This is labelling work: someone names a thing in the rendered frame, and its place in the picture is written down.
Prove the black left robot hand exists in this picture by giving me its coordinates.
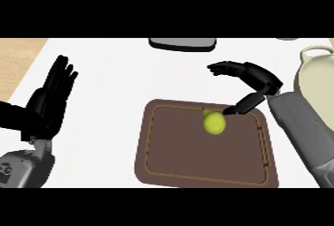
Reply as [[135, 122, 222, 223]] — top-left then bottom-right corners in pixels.
[[0, 54, 80, 141]]

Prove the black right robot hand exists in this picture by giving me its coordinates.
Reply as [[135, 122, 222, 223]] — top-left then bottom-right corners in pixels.
[[206, 60, 284, 116]]

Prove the cream pot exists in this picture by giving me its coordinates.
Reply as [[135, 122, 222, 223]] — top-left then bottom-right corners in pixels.
[[294, 45, 334, 131]]

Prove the brown tray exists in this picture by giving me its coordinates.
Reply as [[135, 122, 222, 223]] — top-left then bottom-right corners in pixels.
[[133, 98, 281, 189]]

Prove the dark grey appliance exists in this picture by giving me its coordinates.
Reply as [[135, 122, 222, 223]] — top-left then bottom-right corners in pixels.
[[148, 38, 217, 53]]

